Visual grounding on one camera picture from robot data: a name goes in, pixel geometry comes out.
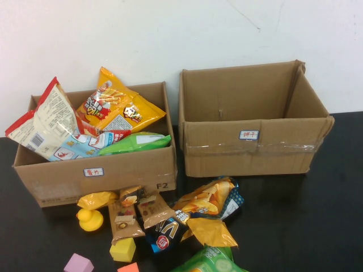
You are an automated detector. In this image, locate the small yellow foil packet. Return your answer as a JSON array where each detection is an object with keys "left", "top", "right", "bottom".
[{"left": 77, "top": 191, "right": 119, "bottom": 211}]

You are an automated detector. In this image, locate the red white shrimp cracker bag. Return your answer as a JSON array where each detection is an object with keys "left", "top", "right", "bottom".
[{"left": 5, "top": 76, "right": 132, "bottom": 162}]

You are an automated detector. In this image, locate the orange potato fries snack bag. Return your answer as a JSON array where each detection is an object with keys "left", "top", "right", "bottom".
[
  {"left": 76, "top": 67, "right": 140, "bottom": 134},
  {"left": 95, "top": 90, "right": 167, "bottom": 136}
]

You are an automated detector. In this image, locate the green snack bag white label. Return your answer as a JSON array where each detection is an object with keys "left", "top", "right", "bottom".
[{"left": 98, "top": 131, "right": 172, "bottom": 156}]

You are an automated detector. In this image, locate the small orange black snack packet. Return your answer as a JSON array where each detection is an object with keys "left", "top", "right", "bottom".
[{"left": 119, "top": 185, "right": 147, "bottom": 207}]

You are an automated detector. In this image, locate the black blue snack packet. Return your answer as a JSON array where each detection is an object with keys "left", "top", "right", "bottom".
[{"left": 145, "top": 216, "right": 189, "bottom": 254}]

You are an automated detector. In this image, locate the cardboard box with clear tape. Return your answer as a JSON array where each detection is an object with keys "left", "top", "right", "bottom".
[{"left": 178, "top": 59, "right": 335, "bottom": 178}]

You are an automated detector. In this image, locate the cardboard box with F2 print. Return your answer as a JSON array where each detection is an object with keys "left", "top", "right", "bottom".
[{"left": 12, "top": 81, "right": 178, "bottom": 209}]

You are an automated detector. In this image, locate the blue wavy chips bag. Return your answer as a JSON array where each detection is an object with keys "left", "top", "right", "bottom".
[{"left": 172, "top": 176, "right": 245, "bottom": 222}]

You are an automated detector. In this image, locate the large yellow foil packet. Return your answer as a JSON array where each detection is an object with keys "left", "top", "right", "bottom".
[{"left": 181, "top": 217, "right": 239, "bottom": 249}]

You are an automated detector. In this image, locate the yellow rubber duck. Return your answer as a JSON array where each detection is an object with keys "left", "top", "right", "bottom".
[{"left": 75, "top": 209, "right": 104, "bottom": 232}]

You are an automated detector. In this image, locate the green cucumber chips bag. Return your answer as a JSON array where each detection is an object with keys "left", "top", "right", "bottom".
[{"left": 170, "top": 245, "right": 249, "bottom": 272}]

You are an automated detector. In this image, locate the yellow foam cube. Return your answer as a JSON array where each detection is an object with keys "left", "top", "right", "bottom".
[{"left": 109, "top": 237, "right": 137, "bottom": 262}]

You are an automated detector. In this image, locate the orange foam cube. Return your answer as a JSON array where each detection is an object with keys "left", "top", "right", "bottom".
[{"left": 117, "top": 262, "right": 140, "bottom": 272}]

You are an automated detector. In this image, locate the pink foam cube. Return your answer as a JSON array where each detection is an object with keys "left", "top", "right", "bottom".
[{"left": 63, "top": 253, "right": 95, "bottom": 272}]

